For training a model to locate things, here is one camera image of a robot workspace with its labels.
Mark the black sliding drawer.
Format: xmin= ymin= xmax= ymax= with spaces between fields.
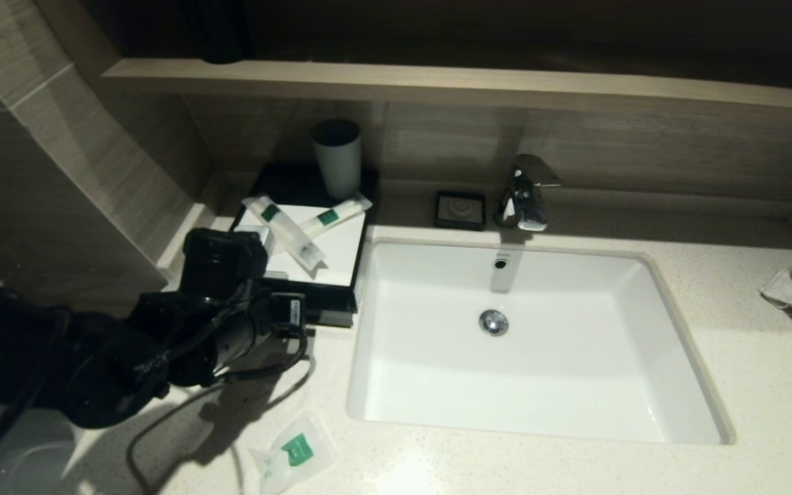
xmin=303 ymin=304 xmax=358 ymax=329

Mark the black amenity box with drawer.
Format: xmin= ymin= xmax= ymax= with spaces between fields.
xmin=230 ymin=163 xmax=380 ymax=328

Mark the slim long packet green label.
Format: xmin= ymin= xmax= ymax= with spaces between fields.
xmin=296 ymin=192 xmax=374 ymax=239

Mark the wide frosted packet green label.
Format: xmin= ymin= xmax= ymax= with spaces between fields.
xmin=241 ymin=195 xmax=329 ymax=271

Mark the white rectangular pad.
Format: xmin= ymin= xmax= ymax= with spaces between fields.
xmin=231 ymin=203 xmax=368 ymax=288

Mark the light wooden wall shelf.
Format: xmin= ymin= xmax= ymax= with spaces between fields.
xmin=102 ymin=58 xmax=792 ymax=115

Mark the white rectangular sink basin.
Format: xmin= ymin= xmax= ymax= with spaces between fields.
xmin=346 ymin=237 xmax=736 ymax=446

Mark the chrome sink drain stopper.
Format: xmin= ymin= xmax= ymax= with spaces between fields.
xmin=478 ymin=309 xmax=509 ymax=338

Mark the chrome faucet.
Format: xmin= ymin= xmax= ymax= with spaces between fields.
xmin=493 ymin=154 xmax=562 ymax=232

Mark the black square soap dish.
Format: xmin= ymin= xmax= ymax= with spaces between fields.
xmin=434 ymin=190 xmax=487 ymax=232

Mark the grey cup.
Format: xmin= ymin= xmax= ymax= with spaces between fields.
xmin=310 ymin=118 xmax=363 ymax=201

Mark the shower cap sachet green label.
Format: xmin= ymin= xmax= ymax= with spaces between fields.
xmin=250 ymin=410 xmax=339 ymax=495

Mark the thin black looped cable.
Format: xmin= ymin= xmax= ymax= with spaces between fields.
xmin=219 ymin=322 xmax=311 ymax=383

